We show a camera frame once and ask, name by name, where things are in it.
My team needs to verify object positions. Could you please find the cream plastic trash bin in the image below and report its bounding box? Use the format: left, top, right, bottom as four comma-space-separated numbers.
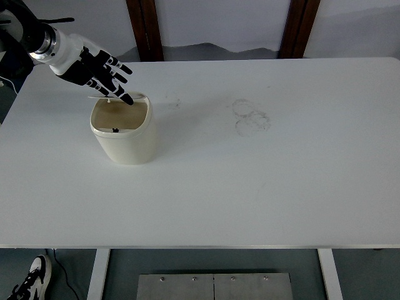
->
87, 90, 158, 166

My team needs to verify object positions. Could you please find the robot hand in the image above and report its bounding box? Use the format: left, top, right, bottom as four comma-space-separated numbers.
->
49, 30, 134, 106

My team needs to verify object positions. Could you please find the black floor cable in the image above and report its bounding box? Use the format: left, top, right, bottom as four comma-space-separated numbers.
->
46, 248, 78, 300

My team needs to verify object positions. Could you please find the white floor cable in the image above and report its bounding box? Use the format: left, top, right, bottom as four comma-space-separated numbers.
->
0, 76, 18, 94

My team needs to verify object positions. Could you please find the grey metal plate with screws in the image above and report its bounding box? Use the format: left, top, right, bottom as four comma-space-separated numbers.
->
136, 272, 294, 300

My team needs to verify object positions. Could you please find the person's black and white shoe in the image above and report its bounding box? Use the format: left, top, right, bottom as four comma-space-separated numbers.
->
5, 254, 53, 300

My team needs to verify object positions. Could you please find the white table leg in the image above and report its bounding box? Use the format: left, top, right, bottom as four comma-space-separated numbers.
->
86, 248, 111, 300
317, 249, 344, 300

